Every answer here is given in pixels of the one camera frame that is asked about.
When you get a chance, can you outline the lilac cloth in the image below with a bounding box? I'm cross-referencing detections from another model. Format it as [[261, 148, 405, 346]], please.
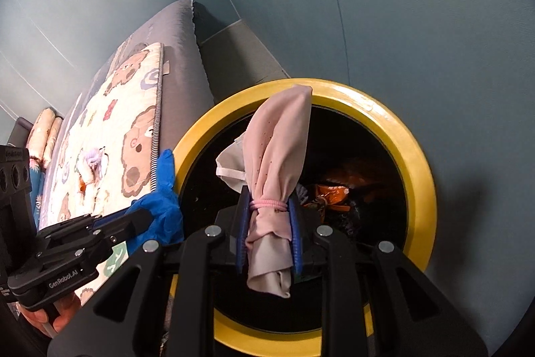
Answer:
[[81, 148, 106, 168]]

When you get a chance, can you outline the bed with striped sheet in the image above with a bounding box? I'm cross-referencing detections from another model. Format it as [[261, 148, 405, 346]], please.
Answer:
[[25, 0, 294, 241]]

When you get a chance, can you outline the pink hair tie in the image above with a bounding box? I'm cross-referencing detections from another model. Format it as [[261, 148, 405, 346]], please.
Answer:
[[249, 197, 290, 213]]

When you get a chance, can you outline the black printed plastic bag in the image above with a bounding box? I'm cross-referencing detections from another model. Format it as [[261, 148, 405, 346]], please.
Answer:
[[333, 210, 370, 238]]

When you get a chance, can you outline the orange snack packet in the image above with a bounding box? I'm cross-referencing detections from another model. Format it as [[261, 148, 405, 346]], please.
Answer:
[[303, 169, 357, 217]]

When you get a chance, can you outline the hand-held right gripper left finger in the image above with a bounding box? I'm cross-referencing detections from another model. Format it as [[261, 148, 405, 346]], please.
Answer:
[[47, 185, 254, 357]]

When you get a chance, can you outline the grey bed headboard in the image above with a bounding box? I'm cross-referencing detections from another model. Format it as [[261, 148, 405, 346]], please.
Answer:
[[7, 118, 35, 149]]

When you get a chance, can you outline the blue rubber glove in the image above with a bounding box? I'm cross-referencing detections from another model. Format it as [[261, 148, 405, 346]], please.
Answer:
[[125, 148, 185, 246]]

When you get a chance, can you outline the pink cloth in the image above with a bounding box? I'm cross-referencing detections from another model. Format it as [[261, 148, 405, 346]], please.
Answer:
[[244, 84, 314, 300]]

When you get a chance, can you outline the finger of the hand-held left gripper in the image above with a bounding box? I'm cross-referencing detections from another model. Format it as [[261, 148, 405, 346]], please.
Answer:
[[37, 210, 135, 241], [35, 210, 153, 271]]

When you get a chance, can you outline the blue floral folded quilt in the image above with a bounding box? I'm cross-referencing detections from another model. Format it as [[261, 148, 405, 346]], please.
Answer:
[[27, 156, 43, 230]]

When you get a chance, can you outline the bear printed blanket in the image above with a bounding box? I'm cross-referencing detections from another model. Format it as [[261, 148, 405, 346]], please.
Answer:
[[37, 42, 165, 305]]

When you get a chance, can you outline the white tissue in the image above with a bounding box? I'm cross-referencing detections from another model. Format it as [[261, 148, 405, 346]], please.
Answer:
[[79, 165, 104, 187]]

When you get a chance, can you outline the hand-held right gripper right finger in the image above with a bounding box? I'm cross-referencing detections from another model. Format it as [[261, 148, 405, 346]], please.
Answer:
[[288, 190, 489, 357]]

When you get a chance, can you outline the person's left hand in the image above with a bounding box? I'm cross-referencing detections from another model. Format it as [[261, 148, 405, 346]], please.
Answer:
[[19, 292, 83, 336]]

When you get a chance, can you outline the white face mask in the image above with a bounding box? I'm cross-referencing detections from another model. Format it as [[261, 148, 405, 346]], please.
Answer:
[[215, 132, 256, 185]]

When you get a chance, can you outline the peach folded quilt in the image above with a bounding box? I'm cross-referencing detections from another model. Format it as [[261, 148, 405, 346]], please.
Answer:
[[26, 108, 64, 166]]

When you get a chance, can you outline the yellow rimmed trash bin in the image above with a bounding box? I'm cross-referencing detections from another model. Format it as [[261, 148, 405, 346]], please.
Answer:
[[169, 78, 438, 356]]

